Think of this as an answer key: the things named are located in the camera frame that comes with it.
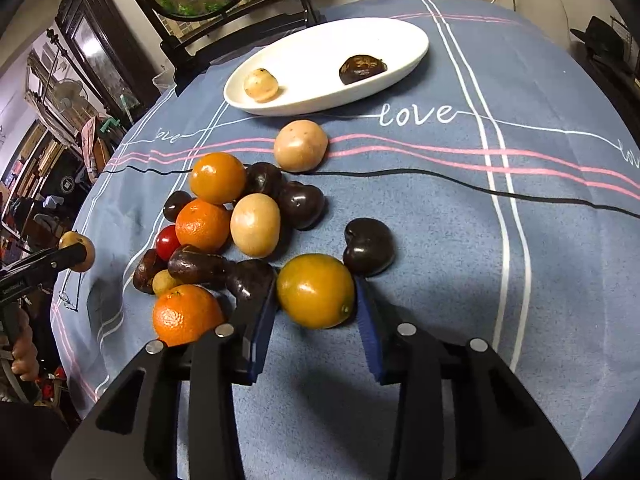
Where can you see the dark wooden cabinet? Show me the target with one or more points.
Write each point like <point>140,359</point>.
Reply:
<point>100,60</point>

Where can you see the standing fan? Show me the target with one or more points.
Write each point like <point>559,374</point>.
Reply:
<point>70,95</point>

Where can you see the blue striped tablecloth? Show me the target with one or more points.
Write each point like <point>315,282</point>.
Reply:
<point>450,210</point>

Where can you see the yellow-green citrus fruit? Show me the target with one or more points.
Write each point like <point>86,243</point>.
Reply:
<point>315,290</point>

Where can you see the person's left hand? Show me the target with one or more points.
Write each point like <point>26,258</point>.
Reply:
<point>25,355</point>

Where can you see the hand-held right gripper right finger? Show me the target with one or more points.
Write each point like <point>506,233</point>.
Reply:
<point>370,330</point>

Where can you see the orange mandarin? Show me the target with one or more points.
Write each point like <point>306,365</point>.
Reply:
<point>202,225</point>
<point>186,315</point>

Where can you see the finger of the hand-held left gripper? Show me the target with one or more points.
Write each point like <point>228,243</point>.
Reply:
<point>50,262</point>

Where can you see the small yellow fruit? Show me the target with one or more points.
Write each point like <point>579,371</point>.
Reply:
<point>164,281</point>

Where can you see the red cherry tomato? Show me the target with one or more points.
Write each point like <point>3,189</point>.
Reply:
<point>167,242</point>

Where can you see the yellow-orange citrus fruit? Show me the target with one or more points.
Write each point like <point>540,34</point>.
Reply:
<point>218,178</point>

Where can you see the cluttered shelf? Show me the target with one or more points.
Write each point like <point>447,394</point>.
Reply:
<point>45,170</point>

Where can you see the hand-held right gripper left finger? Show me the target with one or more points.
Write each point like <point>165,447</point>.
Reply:
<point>262,330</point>

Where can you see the black hat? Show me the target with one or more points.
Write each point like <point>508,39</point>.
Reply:
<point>600,35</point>

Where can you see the dark water chestnut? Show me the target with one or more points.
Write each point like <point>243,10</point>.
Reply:
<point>262,179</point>
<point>301,205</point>
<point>175,205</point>
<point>200,265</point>
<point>369,246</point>
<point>147,271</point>
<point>362,70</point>
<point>250,277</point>

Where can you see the white oval plate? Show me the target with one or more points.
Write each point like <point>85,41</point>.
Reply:
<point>320,80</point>

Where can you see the spotted tan round fruit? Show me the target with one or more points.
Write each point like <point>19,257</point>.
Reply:
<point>260,85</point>

